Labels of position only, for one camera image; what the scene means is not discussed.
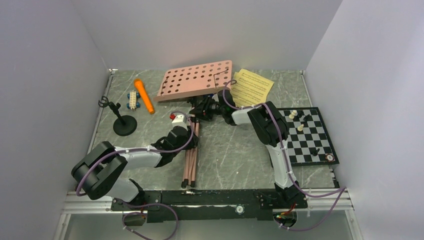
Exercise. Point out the black chess piece right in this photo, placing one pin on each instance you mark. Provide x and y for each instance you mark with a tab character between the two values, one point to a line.
307	118

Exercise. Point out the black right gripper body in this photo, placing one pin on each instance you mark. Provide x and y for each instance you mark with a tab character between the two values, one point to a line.
216	106

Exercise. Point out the white blue toy car chassis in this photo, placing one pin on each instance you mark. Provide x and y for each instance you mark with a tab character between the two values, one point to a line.
133	103

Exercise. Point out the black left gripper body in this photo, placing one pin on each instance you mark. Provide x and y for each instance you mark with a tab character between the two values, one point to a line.
187	138

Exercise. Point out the black chess piece left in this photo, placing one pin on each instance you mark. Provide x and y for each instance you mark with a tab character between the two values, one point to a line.
299	115

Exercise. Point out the white chess piece upper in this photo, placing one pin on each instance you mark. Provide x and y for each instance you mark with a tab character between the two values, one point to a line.
293	114

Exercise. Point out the black white chessboard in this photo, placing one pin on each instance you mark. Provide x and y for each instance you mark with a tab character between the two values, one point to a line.
314	135

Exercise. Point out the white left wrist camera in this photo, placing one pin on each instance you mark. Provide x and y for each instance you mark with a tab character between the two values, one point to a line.
179	120

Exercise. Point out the black chess piece near edge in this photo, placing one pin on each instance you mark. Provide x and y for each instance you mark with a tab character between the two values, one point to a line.
315	152

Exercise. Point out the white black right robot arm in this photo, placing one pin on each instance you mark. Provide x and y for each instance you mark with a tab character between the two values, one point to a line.
270	127

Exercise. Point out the black microphone stand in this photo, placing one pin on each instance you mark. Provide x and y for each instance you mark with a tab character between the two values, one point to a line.
124	125

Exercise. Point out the orange toy microphone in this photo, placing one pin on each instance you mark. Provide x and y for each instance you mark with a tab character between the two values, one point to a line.
139	85

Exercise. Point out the white chess piece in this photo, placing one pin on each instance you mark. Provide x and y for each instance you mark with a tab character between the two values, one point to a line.
300	128
293	114

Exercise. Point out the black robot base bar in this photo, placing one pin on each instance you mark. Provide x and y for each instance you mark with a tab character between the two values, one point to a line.
194	204

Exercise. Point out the yellow sheet music page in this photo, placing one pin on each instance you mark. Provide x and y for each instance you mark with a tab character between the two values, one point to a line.
250	88

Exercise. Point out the round chessboard emblem sticker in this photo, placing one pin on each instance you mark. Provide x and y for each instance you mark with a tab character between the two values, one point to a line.
329	157

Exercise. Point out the white chess piece lower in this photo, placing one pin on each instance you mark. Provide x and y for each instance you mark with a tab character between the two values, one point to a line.
300	128

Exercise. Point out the pink music stand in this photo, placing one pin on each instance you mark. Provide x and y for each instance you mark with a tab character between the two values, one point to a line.
188	82

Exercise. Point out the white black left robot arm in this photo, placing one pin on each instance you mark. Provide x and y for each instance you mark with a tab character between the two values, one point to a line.
98	173

